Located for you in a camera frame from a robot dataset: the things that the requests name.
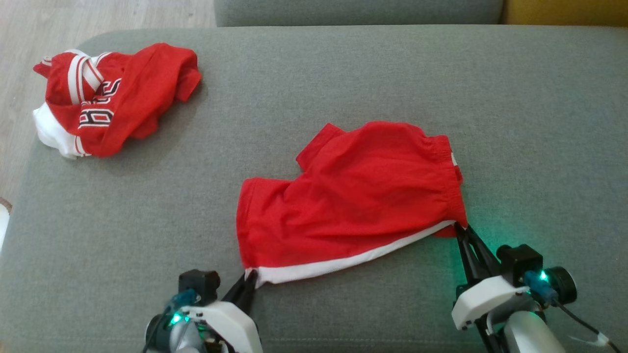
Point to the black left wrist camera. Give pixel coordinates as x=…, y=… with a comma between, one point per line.
x=198, y=284

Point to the yellow cushion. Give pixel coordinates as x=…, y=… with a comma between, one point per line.
x=564, y=10

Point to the grey fabric sofa seat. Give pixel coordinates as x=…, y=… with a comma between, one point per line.
x=343, y=73

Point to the red shorts with white stripe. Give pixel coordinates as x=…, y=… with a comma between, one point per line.
x=353, y=196

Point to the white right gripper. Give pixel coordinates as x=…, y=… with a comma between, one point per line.
x=485, y=296

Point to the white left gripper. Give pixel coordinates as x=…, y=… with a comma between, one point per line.
x=230, y=326

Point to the white rounded object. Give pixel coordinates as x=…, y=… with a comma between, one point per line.
x=3, y=225

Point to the grey sofa back cushion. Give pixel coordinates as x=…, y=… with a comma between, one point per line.
x=343, y=12

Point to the red lettered basketball jersey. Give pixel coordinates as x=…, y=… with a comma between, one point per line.
x=147, y=83

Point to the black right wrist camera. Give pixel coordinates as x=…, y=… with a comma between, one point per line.
x=520, y=262

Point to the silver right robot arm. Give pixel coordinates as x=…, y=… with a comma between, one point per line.
x=530, y=333

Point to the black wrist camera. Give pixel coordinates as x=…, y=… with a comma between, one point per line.
x=520, y=262
x=198, y=284

